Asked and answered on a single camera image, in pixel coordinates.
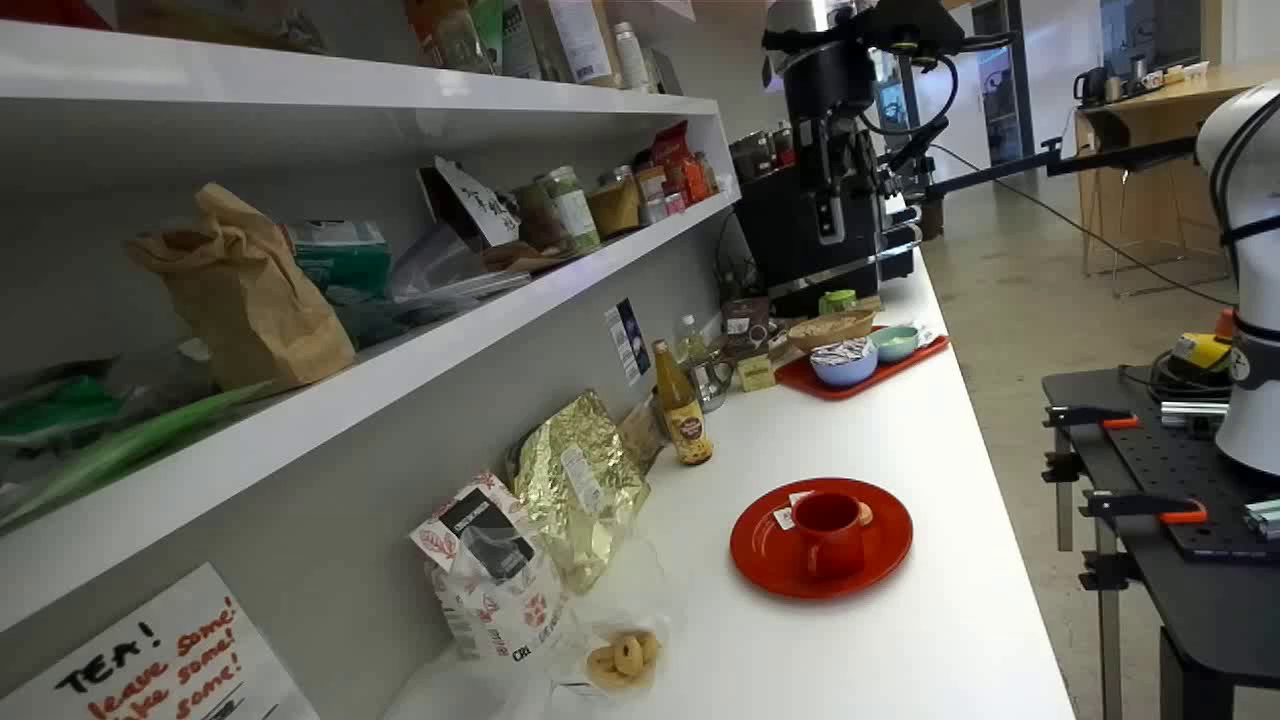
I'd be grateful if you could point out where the brown paper bag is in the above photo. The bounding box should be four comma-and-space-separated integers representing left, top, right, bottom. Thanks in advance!
127, 184, 357, 388

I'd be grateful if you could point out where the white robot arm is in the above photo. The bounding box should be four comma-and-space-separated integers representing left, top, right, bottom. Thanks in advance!
1196, 82, 1280, 478

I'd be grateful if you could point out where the gold foil bag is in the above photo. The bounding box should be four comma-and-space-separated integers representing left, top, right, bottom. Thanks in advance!
513, 394, 647, 592

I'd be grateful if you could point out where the white wall shelf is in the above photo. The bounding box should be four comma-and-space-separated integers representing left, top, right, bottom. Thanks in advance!
0, 20, 739, 632

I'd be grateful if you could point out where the orange handled clamp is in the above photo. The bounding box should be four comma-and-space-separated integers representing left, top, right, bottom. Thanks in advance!
1082, 492, 1210, 529

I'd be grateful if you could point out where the yellow sauce bottle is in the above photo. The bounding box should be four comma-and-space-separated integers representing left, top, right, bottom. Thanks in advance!
652, 341, 712, 468

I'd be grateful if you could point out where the red cup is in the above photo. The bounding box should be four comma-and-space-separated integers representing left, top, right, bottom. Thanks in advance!
791, 492, 872, 546

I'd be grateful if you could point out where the black coffee machine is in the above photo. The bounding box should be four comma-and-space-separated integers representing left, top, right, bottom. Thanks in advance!
736, 0, 966, 311

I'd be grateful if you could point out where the green bowl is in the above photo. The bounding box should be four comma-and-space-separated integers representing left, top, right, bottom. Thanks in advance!
872, 325, 920, 363

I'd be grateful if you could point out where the green plastic package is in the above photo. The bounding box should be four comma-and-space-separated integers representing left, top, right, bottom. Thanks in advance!
0, 380, 277, 533

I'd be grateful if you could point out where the white printed coffee bag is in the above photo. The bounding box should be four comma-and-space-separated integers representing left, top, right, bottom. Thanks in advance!
409, 478, 568, 665

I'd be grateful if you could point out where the red tray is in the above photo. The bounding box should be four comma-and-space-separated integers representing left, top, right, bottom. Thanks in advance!
771, 331, 951, 406

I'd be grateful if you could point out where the bagged ring cookie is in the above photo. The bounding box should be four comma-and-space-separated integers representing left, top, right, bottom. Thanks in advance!
551, 610, 672, 697

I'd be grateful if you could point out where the black robot table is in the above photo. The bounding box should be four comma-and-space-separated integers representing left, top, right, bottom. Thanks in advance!
1039, 370, 1280, 720

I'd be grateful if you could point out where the glass jar green lid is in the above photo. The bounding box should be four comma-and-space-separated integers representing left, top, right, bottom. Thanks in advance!
542, 163, 599, 255

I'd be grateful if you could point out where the white tea sign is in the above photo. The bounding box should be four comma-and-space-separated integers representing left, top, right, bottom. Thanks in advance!
0, 565, 322, 720

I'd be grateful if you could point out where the blue bowl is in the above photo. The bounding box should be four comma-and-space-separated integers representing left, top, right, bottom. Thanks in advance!
809, 341, 880, 388

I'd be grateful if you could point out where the red plate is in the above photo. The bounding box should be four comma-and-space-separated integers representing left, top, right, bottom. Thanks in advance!
729, 478, 913, 600

